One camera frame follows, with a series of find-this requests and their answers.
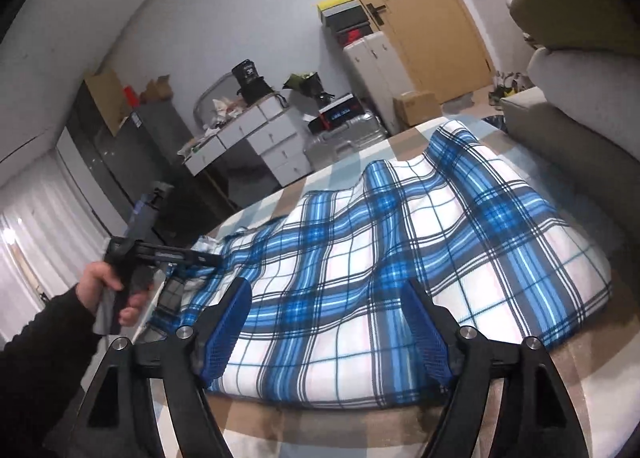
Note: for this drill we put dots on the checkered tablecloth table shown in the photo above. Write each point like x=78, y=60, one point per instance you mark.
x=320, y=433

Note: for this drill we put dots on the grey sofa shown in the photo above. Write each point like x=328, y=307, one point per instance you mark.
x=565, y=147

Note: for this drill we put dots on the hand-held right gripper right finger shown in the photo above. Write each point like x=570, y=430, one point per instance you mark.
x=425, y=333

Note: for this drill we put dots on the white drawer desk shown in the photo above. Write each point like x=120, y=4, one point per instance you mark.
x=270, y=137

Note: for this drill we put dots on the dark grey shoe box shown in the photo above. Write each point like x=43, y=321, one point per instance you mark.
x=347, y=18

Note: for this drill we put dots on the blue plaid shirt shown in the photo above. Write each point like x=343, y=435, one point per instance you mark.
x=375, y=263

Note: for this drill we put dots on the pile of desk clutter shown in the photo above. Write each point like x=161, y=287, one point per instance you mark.
x=222, y=112

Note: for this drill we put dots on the person's left forearm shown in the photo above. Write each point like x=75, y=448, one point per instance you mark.
x=40, y=363

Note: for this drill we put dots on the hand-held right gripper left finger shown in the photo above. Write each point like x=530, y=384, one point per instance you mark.
x=227, y=333

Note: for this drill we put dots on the tall cardboard box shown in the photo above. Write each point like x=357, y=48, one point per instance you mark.
x=107, y=97

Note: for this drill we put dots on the white green sneakers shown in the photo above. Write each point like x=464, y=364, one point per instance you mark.
x=505, y=87

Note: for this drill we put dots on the open cardboard box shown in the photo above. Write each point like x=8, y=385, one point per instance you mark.
x=159, y=90

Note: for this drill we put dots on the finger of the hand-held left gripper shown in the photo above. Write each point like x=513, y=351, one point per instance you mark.
x=170, y=295
x=175, y=257

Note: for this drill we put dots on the arched grey mirror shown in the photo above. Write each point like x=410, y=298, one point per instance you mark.
x=205, y=102

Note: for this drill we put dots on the dark green flower bouquet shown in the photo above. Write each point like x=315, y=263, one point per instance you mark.
x=305, y=85

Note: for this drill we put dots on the person's left hand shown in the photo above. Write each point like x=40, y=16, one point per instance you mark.
x=92, y=285

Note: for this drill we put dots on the black printed box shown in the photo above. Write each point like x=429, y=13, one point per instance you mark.
x=250, y=80

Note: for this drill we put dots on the silver suitcase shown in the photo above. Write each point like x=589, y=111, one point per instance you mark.
x=345, y=142

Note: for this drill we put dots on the white suitcase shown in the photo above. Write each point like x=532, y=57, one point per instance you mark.
x=372, y=82

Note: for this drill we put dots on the white curtain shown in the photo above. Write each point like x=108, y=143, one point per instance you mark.
x=35, y=238

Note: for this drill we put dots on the dark grey fridge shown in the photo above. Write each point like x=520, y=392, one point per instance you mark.
x=155, y=147

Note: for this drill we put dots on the yellow black shoe box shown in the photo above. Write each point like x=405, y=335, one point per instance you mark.
x=337, y=2

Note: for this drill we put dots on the black shoe box red print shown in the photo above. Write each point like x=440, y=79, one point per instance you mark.
x=355, y=36

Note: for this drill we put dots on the wooden door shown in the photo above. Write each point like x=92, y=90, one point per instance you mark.
x=425, y=12

